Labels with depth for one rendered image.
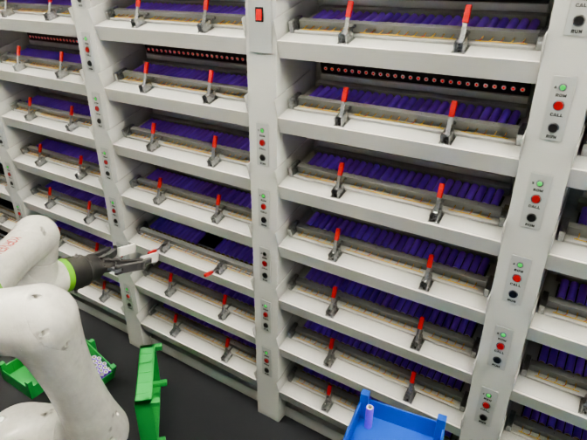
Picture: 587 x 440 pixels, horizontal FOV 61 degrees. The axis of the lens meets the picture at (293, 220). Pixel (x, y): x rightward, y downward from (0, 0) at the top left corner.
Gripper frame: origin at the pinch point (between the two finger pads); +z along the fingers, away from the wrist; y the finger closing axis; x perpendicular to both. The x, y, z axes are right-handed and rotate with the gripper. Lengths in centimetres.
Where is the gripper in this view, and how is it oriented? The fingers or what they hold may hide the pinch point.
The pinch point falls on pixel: (141, 253)
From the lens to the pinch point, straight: 163.9
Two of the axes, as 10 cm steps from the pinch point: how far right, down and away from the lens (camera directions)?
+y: 8.4, 2.4, -4.8
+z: 5.3, -1.7, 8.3
